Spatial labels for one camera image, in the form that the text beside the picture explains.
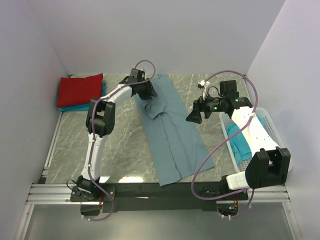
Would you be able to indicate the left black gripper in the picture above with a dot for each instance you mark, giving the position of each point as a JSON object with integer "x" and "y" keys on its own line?
{"x": 150, "y": 90}

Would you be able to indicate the teal folded t-shirt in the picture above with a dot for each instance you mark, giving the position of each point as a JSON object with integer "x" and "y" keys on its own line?
{"x": 82, "y": 107}

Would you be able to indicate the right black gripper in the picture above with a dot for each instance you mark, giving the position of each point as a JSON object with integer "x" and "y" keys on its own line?
{"x": 199, "y": 105}

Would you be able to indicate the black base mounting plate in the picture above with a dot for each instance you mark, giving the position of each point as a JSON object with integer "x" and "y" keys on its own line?
{"x": 140, "y": 197}

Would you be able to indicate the red folded t-shirt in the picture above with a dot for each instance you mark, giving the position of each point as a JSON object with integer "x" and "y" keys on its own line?
{"x": 79, "y": 90}

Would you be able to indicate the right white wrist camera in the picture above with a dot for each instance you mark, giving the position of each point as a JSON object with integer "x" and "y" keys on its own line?
{"x": 204, "y": 85}

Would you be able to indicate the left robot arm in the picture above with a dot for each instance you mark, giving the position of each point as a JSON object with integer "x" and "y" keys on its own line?
{"x": 100, "y": 123}

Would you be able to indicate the aluminium frame rail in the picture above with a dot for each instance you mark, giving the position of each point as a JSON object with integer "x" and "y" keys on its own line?
{"x": 55, "y": 194}

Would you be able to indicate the grey-blue t-shirt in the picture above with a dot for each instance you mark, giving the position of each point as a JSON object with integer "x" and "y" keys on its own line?
{"x": 176, "y": 145}

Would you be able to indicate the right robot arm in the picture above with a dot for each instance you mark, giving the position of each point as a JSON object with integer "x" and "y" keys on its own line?
{"x": 269, "y": 164}

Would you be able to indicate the white perforated plastic basket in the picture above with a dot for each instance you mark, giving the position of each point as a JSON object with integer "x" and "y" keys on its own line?
{"x": 269, "y": 127}

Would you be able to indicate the crumpled teal t-shirt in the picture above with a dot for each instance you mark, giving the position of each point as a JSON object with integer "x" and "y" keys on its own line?
{"x": 239, "y": 146}

